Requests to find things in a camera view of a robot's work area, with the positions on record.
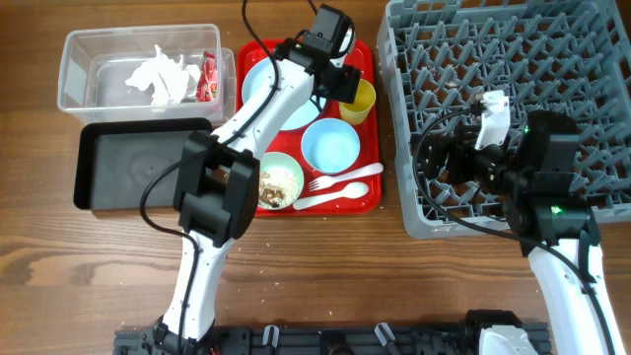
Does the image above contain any yellow plastic cup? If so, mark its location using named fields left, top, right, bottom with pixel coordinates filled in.
left=338, top=79, right=377, bottom=125

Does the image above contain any light blue bowl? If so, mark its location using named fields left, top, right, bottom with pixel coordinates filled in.
left=301, top=118, right=361, bottom=175

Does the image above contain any green bowl with food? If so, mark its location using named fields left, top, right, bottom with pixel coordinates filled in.
left=258, top=152, right=305, bottom=211

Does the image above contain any red snack wrapper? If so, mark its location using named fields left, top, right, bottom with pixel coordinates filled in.
left=196, top=51, right=218, bottom=102

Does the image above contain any white napkin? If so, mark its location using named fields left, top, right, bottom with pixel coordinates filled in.
left=125, top=44, right=201, bottom=106

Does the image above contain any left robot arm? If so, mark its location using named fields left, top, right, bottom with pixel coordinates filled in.
left=139, top=4, right=361, bottom=354

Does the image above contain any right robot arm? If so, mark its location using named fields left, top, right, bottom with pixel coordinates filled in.
left=412, top=110, right=625, bottom=354

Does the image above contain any grey dishwasher rack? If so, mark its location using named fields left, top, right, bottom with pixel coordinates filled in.
left=377, top=1, right=630, bottom=239

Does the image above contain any clear plastic waste bin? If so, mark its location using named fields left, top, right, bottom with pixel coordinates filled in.
left=57, top=24, right=237, bottom=126

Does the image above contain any black waste tray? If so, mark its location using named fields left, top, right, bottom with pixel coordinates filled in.
left=73, top=117, right=213, bottom=212

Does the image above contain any light blue plate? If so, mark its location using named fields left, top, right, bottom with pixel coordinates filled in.
left=241, top=58, right=326, bottom=131

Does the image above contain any red serving tray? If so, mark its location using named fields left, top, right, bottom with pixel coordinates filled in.
left=237, top=40, right=383, bottom=218

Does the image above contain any white plastic fork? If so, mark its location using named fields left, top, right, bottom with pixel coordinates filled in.
left=308, top=163, right=384, bottom=191

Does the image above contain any white plastic spoon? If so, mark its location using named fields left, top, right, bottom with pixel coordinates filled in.
left=292, top=181, right=369, bottom=210

